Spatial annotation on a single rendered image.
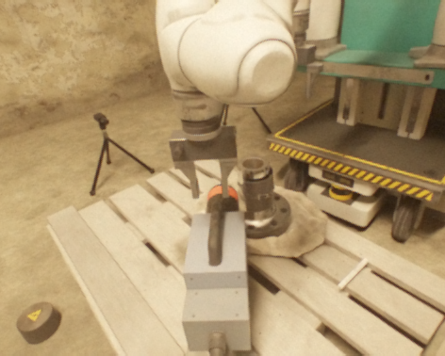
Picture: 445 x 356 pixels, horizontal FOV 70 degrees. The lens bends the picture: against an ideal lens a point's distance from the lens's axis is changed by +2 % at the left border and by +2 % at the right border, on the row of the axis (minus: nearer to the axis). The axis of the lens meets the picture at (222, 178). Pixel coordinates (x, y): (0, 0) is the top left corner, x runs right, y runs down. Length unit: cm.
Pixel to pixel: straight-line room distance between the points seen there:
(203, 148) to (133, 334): 55
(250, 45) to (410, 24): 101
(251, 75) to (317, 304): 74
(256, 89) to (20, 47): 273
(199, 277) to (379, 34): 105
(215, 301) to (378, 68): 89
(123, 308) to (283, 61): 82
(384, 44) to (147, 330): 121
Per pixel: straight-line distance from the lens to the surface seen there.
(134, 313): 98
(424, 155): 135
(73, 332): 124
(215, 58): 38
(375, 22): 137
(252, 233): 108
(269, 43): 37
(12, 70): 302
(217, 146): 61
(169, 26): 53
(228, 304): 72
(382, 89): 149
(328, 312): 97
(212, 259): 71
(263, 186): 105
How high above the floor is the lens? 93
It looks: 32 degrees down
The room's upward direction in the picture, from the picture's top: 6 degrees counter-clockwise
